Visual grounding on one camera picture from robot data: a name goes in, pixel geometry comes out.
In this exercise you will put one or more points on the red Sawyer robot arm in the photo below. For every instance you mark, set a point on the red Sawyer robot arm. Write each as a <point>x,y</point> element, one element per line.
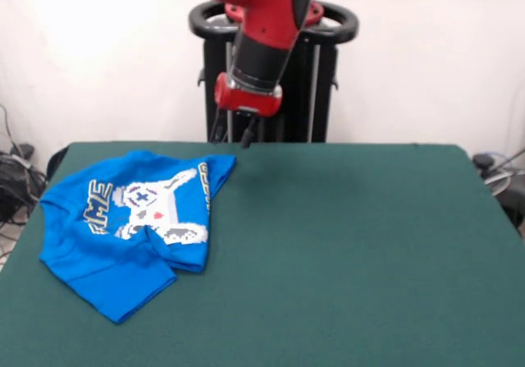
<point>266,5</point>

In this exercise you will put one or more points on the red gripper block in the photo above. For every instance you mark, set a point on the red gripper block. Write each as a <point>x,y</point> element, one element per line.
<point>250,102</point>

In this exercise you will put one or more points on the dark green table cloth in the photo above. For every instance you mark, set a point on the dark green table cloth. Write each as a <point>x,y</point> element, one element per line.
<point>369,260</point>

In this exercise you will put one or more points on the blue printed t-shirt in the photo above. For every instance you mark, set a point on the blue printed t-shirt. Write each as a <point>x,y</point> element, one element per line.
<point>115,276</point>

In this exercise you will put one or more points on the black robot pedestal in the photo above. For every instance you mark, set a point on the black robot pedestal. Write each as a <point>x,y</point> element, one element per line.
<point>320,75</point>

